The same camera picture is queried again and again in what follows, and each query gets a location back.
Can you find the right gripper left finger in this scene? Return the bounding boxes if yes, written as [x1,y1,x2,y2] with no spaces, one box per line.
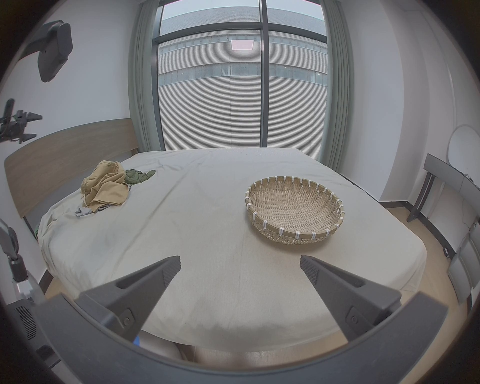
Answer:
[77,256,182,343]

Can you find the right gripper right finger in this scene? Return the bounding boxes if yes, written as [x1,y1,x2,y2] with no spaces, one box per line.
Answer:
[299,255,403,343]

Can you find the tan shorts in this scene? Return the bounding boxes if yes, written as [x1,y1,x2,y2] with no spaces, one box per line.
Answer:
[80,160,131,213]

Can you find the pale grey garment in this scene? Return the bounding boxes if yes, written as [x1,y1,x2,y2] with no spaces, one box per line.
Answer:
[74,205,113,217]

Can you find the round woven basket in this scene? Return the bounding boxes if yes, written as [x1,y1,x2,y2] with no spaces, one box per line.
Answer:
[245,175,345,245]

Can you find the bed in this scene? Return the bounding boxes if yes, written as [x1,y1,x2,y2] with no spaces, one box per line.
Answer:
[4,118,428,351]

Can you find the green garment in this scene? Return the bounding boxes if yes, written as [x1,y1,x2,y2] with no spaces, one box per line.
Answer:
[125,169,156,186]

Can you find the grey-green curtain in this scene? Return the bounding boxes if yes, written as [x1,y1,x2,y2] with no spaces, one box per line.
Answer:
[129,0,166,152]
[319,0,355,171]

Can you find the window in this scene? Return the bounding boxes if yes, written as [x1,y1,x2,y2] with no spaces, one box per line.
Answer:
[152,0,331,160]

